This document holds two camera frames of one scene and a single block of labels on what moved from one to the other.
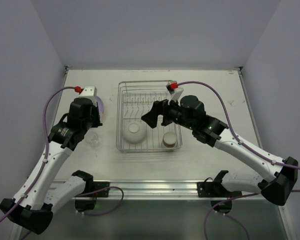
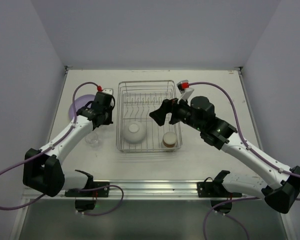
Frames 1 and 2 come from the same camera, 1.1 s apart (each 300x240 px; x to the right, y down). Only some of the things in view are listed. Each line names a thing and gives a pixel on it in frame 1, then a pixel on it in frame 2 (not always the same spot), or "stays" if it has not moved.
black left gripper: (95, 120) to (107, 117)
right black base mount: (210, 188) stays
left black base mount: (83, 205) stays
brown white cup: (169, 139) stays
